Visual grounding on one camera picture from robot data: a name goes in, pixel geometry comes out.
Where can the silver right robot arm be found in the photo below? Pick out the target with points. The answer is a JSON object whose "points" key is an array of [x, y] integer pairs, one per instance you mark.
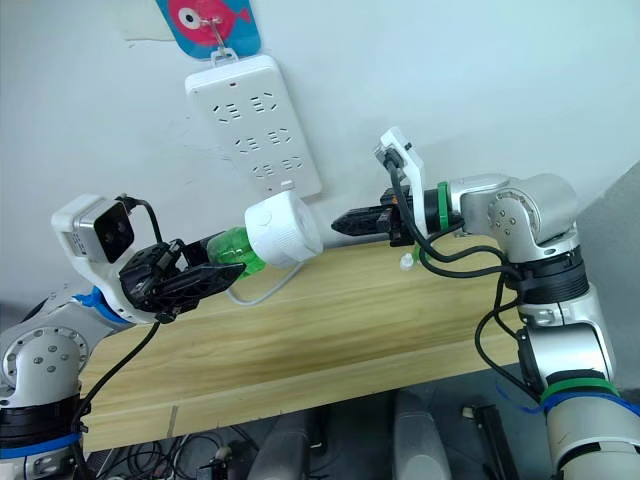
{"points": [[540, 210]]}

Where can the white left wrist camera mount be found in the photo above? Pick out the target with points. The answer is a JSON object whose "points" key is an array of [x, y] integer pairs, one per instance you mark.
{"points": [[82, 230]]}

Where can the grey rounded shape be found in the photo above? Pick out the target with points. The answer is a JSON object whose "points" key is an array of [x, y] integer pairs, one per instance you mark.
{"points": [[420, 435], [280, 445]]}

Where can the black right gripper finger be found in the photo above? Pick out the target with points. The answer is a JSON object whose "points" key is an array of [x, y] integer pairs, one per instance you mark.
{"points": [[365, 229], [367, 215]]}

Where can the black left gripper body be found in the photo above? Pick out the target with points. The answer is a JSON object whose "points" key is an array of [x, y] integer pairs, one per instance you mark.
{"points": [[147, 282]]}

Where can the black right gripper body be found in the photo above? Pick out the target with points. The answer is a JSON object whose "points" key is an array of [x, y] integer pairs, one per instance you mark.
{"points": [[395, 236]]}

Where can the black metal stand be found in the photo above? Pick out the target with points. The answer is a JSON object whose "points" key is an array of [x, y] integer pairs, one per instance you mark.
{"points": [[492, 440]]}

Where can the small white bottle cap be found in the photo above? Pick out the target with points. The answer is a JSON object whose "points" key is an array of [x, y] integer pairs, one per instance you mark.
{"points": [[407, 261]]}

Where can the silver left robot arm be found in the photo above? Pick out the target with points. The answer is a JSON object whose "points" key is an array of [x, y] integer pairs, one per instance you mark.
{"points": [[40, 360]]}

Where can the metal wall hook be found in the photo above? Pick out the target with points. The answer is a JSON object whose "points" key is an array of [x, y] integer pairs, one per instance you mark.
{"points": [[220, 35]]}

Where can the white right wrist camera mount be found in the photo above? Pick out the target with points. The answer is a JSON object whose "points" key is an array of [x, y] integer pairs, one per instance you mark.
{"points": [[407, 160]]}

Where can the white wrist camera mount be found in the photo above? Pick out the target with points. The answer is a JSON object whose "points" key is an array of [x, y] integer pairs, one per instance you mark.
{"points": [[407, 160], [82, 230]]}

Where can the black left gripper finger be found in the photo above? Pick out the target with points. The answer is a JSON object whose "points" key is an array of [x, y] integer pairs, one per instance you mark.
{"points": [[205, 282], [199, 252]]}

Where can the blue fish wall hook sticker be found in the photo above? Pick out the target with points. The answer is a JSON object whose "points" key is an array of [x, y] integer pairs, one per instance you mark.
{"points": [[200, 35]]}

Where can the white power strip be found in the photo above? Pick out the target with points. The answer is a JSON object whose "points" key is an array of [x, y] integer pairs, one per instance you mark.
{"points": [[250, 125]]}

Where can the green liquid repellent bottle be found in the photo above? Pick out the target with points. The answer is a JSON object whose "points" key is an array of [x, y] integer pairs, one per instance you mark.
{"points": [[230, 252]]}

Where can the white mosquito repellent heater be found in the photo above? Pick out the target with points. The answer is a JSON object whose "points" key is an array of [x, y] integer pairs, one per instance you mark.
{"points": [[285, 230]]}

